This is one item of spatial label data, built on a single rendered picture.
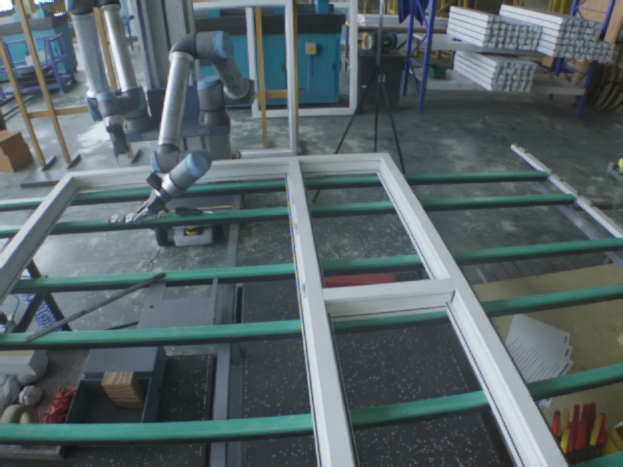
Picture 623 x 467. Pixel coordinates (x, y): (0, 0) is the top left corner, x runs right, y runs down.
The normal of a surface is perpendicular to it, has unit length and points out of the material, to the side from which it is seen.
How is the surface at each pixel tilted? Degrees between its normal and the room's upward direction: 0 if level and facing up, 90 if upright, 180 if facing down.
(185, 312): 0
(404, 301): 90
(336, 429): 0
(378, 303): 90
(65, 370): 0
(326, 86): 90
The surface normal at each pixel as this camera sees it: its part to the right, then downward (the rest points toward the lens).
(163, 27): 0.15, 0.59
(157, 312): 0.00, -0.81
